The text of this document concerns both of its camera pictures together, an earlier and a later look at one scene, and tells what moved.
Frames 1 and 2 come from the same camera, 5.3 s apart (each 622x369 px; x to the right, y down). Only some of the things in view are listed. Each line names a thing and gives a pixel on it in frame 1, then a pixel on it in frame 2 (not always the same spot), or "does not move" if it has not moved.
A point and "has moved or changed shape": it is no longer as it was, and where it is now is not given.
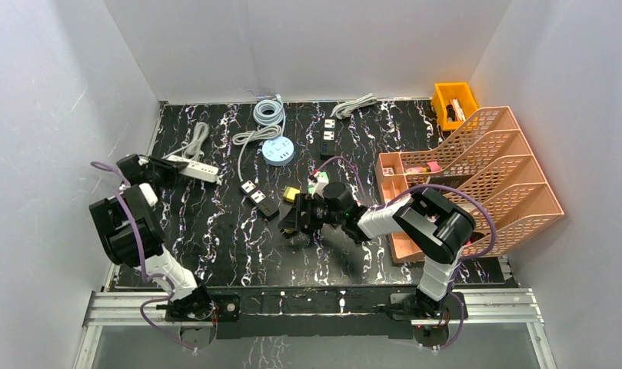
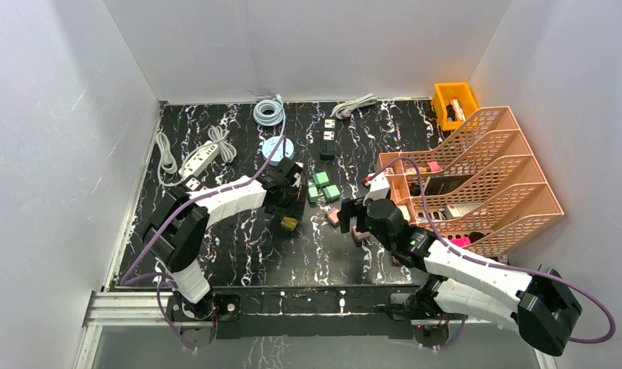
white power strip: (197, 170) has moved or changed shape
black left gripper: (161, 168) → (292, 206)
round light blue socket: (278, 151) does not move
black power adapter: (259, 200) has moved or changed shape
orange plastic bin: (453, 103) does not move
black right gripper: (294, 219) → (351, 207)
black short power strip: (329, 136) does not move
